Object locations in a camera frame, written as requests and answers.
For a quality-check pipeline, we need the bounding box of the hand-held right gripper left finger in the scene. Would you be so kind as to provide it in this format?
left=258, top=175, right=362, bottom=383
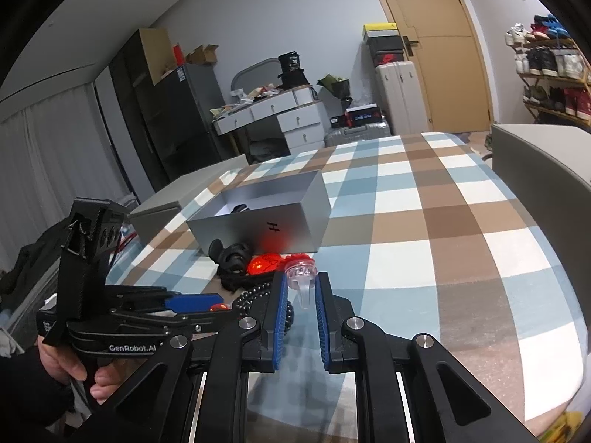
left=60, top=271, right=289, bottom=443

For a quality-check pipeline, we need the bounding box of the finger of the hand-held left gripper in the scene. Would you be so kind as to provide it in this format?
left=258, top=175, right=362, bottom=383
left=108, top=308, right=243, bottom=337
left=105, top=285, right=223, bottom=313

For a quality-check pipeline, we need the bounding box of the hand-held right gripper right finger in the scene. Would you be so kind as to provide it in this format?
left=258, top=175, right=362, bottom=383
left=314, top=272, right=543, bottom=443

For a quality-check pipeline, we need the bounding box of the black bead bracelet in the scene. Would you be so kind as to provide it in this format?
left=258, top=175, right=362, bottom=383
left=231, top=281, right=294, bottom=337

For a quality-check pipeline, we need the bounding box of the black hair tie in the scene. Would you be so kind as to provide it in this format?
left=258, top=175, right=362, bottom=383
left=216, top=268, right=252, bottom=292

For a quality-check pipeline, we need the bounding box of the clear plastic ornament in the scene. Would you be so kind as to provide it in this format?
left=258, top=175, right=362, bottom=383
left=283, top=259, right=317, bottom=311

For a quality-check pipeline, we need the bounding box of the red round ornament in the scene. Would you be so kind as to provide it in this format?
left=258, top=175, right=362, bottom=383
left=246, top=254, right=282, bottom=278

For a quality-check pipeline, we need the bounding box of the silver cardboard box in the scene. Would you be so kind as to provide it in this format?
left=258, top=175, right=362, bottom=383
left=186, top=170, right=332, bottom=255

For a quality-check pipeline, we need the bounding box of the person's left forearm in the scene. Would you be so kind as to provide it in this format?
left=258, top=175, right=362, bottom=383
left=0, top=345, right=77, bottom=443

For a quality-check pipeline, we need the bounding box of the person's left hand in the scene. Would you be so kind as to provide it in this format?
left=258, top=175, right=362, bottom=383
left=38, top=339, right=120, bottom=403

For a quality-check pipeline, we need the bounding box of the dark jacket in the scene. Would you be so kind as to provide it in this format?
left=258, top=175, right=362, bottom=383
left=0, top=226, right=80, bottom=297

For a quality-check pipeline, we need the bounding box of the white curtain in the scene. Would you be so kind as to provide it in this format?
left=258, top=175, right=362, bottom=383
left=0, top=80, right=136, bottom=278

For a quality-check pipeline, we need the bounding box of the checked tablecloth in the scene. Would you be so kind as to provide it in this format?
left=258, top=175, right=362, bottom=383
left=104, top=131, right=587, bottom=443

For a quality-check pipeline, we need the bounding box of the dark wardrobe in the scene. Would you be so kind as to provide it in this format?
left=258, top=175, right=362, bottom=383
left=108, top=28, right=172, bottom=197

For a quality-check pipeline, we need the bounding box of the silver suitcase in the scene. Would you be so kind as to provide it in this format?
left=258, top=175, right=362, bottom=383
left=323, top=120, right=394, bottom=149

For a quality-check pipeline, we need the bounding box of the white dressing table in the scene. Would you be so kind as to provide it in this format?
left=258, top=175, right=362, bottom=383
left=211, top=85, right=329, bottom=158

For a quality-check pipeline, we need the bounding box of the red and black flat box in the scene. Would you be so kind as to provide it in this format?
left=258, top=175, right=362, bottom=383
left=344, top=105, right=384, bottom=128

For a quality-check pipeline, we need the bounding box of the grey arched mirror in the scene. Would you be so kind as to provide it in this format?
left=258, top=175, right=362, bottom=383
left=229, top=58, right=283, bottom=102

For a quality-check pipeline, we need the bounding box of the dark flower bouquet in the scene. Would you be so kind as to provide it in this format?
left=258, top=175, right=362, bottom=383
left=316, top=74, right=352, bottom=103

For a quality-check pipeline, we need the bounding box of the tan cardboard panel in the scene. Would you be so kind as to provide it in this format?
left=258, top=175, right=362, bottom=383
left=139, top=28, right=179, bottom=86

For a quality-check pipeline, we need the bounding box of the beige upright suitcase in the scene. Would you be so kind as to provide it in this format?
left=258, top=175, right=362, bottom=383
left=374, top=60, right=433, bottom=137

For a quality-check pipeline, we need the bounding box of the open brown cardboard box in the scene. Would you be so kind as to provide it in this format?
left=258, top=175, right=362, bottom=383
left=185, top=44, right=221, bottom=66

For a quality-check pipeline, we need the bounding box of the black shoe box red logo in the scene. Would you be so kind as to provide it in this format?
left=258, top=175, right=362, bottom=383
left=369, top=51, right=415, bottom=68

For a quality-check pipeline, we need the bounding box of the plain black shoe box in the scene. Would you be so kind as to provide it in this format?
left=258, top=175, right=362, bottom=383
left=365, top=37, right=414, bottom=55

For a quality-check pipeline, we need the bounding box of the wooden door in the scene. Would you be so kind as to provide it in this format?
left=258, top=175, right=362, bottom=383
left=360, top=0, right=493, bottom=133

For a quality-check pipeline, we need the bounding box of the wooden shoe rack with shoes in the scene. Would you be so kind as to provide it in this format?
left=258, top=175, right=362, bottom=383
left=504, top=14, right=591, bottom=118

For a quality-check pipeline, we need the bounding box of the grey storage cabinet with ring handle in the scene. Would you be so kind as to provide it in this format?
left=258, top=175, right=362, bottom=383
left=128, top=165, right=251, bottom=246

